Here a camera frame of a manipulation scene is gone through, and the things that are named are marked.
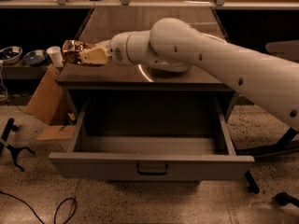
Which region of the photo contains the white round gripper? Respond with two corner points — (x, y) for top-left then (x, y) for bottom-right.
(79, 33), (132, 66)

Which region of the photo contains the orange soda can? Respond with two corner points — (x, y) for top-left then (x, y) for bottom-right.
(62, 40), (94, 64)

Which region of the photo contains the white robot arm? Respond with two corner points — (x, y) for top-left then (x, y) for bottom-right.
(79, 18), (299, 131)

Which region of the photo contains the open grey top drawer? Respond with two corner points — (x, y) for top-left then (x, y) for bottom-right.
(50, 100), (254, 182)

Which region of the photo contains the white paper cup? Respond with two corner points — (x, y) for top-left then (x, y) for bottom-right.
(47, 46), (63, 67)

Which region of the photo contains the blue bowl on shelf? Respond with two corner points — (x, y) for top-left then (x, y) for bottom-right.
(22, 49), (48, 67)

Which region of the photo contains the low grey side shelf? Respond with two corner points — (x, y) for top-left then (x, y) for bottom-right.
(1, 61), (52, 79)

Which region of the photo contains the white and blue bowl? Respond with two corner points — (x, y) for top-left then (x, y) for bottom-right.
(0, 46), (22, 64)

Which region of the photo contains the flat cardboard piece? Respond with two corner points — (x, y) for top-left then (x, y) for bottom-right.
(36, 125), (75, 141)

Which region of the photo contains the dark round side table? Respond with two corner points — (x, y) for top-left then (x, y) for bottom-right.
(265, 40), (299, 62)

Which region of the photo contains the black caster foot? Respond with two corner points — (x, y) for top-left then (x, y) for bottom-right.
(275, 192), (299, 207)

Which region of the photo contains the black drawer handle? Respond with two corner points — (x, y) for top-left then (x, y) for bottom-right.
(136, 163), (169, 176)

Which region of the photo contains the black floor cable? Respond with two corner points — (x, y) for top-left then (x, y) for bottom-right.
(0, 189), (78, 224)

